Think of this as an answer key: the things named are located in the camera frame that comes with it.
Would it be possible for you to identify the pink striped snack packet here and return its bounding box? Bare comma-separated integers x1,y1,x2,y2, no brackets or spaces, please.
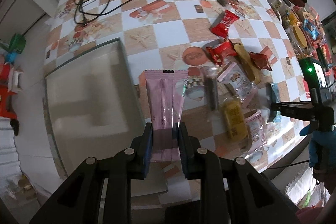
139,70,189,162

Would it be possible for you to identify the pink cranberry crisp packet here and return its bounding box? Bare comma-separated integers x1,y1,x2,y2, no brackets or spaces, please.
217,61,257,108

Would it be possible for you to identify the red square snack packet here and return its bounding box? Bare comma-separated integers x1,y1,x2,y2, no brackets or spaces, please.
206,40,238,66

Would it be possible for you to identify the blue gloved right hand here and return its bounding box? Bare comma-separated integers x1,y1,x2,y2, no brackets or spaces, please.
299,125,336,169

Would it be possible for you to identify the yellow snack packet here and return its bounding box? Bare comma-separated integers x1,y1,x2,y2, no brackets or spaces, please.
221,97,248,141

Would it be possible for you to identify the gold long snack packet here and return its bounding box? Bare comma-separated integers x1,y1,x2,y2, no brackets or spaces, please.
234,44,261,85

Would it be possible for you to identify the crumpled dark red wrapper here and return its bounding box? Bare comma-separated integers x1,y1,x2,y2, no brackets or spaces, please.
249,52,272,72

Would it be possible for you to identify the yellow round lid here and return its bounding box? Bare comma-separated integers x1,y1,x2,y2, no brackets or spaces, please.
293,26,307,48

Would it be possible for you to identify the clear wrapped dark stick snack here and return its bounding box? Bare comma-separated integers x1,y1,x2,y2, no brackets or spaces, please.
202,65,221,122

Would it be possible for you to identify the red KitKat wrapper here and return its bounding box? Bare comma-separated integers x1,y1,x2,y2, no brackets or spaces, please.
210,10,240,39

